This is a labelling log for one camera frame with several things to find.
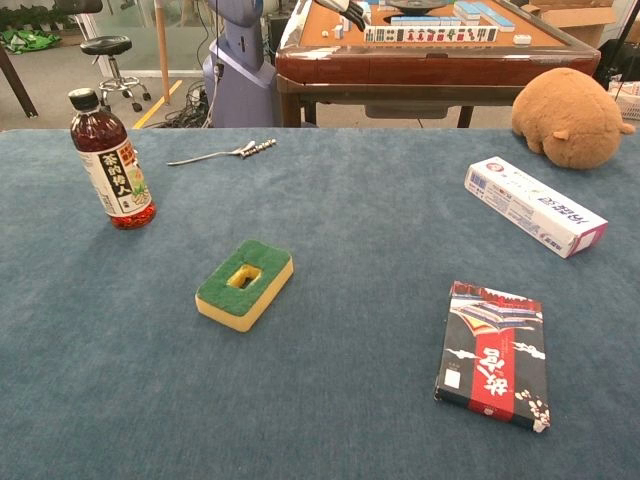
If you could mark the white toothpaste box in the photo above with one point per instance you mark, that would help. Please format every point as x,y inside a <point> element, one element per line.
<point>530,205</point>

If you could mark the black red flat box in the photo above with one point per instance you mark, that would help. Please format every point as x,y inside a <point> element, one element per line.
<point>492,360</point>

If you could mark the black background robot hand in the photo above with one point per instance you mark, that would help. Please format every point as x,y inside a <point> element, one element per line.
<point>352,15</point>

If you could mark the brown cardboard box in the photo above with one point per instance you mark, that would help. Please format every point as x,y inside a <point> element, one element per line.
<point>575,20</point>

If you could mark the green yellow sponge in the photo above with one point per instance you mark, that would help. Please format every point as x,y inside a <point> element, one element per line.
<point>235,297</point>

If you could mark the metal drill bit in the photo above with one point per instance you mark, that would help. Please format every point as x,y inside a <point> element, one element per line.
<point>261,146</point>

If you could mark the metal spoon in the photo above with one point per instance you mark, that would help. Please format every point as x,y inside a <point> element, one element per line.
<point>247,148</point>

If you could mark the wooden mahjong table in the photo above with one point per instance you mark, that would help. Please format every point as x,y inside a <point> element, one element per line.
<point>425,65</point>

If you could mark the small upright mahjong tile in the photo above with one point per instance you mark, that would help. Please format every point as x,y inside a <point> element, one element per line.
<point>338,31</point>

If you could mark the dark tea bottle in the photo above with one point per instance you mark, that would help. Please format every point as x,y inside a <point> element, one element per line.
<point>112,165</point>

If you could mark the standing mahjong tile row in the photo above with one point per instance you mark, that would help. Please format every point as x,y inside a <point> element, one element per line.
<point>430,35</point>

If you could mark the wooden pole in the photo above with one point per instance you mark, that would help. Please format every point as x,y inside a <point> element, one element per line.
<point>161,50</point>

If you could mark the brown plush toy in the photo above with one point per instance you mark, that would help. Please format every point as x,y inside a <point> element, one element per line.
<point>570,115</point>

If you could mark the lone white mahjong tile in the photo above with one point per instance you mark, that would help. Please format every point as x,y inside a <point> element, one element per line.
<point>521,39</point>

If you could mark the black round stool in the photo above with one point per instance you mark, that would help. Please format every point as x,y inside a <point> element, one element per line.
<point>106,45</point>

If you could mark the dark table leg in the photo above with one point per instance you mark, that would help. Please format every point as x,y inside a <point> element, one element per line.
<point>20,90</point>

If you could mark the white plastic basket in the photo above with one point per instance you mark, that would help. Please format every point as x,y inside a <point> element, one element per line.
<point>627,100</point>

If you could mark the green cloth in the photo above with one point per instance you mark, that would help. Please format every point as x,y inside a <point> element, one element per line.
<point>25,40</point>

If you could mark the black tripod stand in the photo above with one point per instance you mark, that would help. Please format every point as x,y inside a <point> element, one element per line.
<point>622,32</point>

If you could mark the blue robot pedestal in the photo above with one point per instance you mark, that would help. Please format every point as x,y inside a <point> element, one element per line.
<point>240,85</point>

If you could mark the blue mahjong tile wall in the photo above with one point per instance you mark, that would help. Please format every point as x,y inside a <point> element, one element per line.
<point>485,14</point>

